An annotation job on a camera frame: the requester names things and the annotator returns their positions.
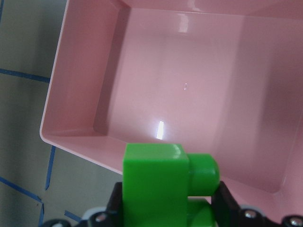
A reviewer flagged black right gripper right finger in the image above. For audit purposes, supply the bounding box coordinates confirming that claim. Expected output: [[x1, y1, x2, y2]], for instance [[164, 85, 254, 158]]
[[211, 181, 303, 227]]

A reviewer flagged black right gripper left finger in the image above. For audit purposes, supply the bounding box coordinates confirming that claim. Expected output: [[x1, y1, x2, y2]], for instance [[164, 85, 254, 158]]
[[42, 181, 125, 227]]

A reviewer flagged green toy block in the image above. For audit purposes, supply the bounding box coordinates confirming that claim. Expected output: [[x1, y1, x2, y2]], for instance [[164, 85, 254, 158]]
[[122, 143, 220, 227]]

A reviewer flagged pink plastic box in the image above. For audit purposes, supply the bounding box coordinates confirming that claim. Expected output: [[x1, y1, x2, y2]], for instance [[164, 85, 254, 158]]
[[40, 0, 303, 221]]

